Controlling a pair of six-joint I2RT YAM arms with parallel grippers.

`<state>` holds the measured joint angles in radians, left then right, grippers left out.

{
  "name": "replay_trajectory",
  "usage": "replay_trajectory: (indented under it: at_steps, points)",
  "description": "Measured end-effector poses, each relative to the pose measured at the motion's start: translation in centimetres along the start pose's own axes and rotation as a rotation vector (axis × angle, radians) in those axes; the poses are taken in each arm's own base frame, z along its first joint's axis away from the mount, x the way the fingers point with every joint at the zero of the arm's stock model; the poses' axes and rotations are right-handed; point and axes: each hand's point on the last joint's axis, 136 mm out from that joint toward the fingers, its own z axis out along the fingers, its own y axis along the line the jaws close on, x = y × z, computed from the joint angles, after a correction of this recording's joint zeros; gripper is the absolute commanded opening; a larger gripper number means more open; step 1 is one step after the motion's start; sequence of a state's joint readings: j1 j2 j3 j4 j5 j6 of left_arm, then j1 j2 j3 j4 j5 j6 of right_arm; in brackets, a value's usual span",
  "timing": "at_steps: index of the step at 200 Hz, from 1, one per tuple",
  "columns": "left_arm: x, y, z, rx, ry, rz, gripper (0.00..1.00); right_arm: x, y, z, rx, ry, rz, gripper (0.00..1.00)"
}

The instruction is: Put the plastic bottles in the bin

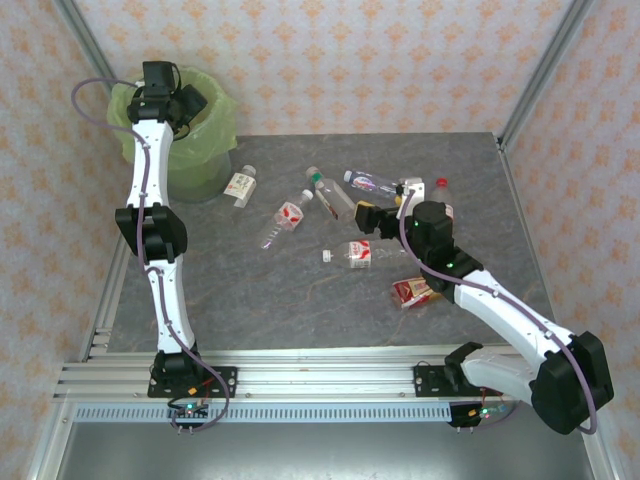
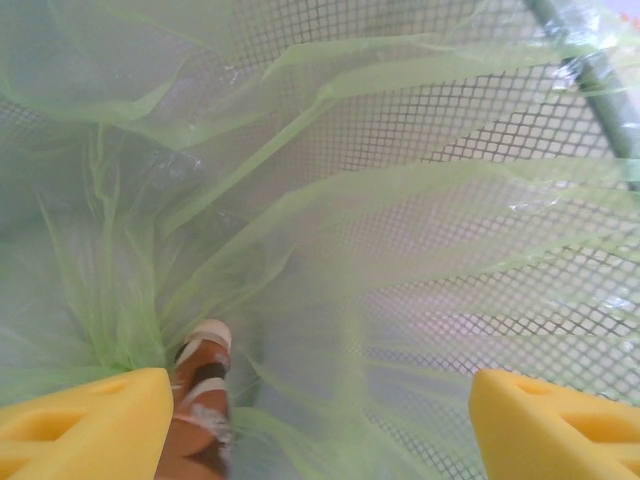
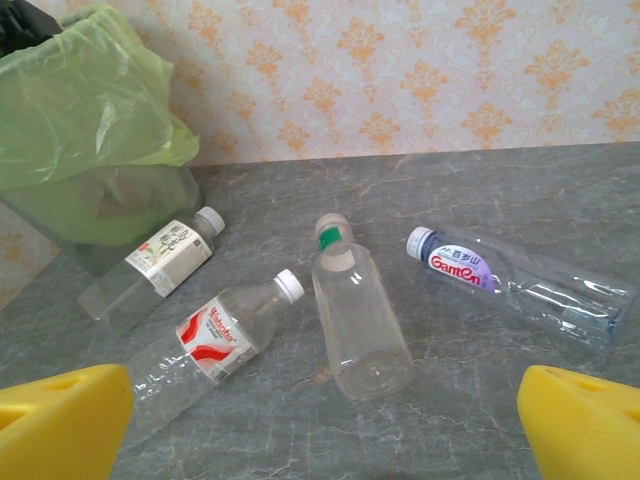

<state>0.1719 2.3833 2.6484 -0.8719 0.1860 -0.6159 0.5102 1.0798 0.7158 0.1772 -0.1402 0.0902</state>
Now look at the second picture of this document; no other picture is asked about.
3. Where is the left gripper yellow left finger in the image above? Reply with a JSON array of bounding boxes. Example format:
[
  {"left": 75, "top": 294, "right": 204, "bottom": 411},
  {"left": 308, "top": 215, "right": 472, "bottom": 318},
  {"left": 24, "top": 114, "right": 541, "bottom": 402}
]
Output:
[{"left": 0, "top": 367, "right": 176, "bottom": 480}]

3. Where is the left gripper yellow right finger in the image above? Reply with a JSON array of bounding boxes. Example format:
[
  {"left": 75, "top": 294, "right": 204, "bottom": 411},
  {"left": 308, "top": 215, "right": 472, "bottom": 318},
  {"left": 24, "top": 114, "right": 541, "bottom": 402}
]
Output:
[{"left": 468, "top": 369, "right": 640, "bottom": 480}]

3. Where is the green trash bin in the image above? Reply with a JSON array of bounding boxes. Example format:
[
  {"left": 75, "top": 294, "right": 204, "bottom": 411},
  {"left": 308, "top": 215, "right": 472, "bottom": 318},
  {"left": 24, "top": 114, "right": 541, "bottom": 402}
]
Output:
[{"left": 0, "top": 0, "right": 640, "bottom": 480}]

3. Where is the round wire mesh bin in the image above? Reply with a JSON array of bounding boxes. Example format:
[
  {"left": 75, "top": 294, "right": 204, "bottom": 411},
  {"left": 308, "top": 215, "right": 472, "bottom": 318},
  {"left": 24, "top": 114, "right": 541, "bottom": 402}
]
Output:
[{"left": 0, "top": 0, "right": 640, "bottom": 480}]

